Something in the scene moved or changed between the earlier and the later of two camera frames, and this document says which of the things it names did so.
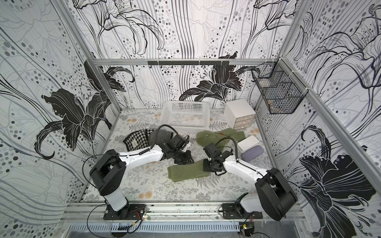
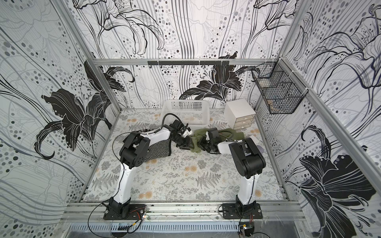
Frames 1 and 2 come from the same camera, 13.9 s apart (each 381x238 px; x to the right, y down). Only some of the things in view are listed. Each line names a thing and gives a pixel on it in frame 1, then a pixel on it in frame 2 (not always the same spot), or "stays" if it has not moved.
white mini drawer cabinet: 239,114 stays
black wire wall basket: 281,90 stays
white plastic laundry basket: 185,116 stays
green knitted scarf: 213,138 stays
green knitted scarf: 180,172 → 197,135
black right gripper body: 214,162 → 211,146
